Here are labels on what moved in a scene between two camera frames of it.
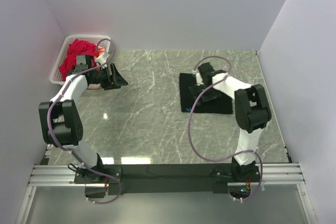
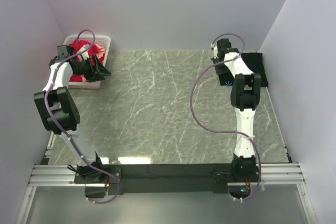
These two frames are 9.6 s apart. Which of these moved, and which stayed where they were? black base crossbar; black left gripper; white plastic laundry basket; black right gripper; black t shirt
Moved: black t shirt; black right gripper; black left gripper
Stayed: black base crossbar; white plastic laundry basket
